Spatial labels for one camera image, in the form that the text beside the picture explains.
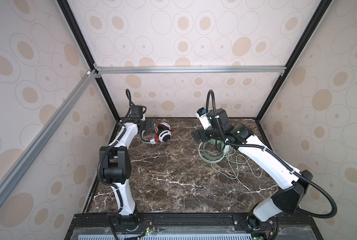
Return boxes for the white black headphones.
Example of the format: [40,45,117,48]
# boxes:
[140,122,174,145]

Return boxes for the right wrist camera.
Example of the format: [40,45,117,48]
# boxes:
[196,108,211,130]

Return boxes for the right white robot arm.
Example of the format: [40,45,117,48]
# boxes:
[192,108,337,222]

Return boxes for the silver aluminium rail left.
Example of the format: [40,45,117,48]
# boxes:
[0,70,97,209]

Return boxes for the black vertical frame post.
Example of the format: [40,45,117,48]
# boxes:
[56,0,120,122]
[255,0,333,123]

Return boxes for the black vertical frame post left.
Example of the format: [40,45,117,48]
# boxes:
[56,0,120,122]

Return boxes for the black vertical frame post right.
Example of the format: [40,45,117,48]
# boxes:
[255,0,333,123]

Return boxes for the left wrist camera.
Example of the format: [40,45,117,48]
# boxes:
[128,105,143,121]

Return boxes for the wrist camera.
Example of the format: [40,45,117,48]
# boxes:
[128,105,143,121]
[196,108,211,130]

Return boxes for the mint green headphones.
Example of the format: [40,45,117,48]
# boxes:
[198,140,230,164]

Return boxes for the silver aluminium rail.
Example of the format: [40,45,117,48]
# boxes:
[0,70,97,209]
[87,66,286,77]

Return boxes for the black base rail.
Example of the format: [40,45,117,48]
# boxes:
[65,213,322,240]

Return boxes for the silver aluminium rail back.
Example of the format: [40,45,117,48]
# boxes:
[87,66,286,77]

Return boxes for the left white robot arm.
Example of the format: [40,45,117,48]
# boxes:
[97,120,154,217]

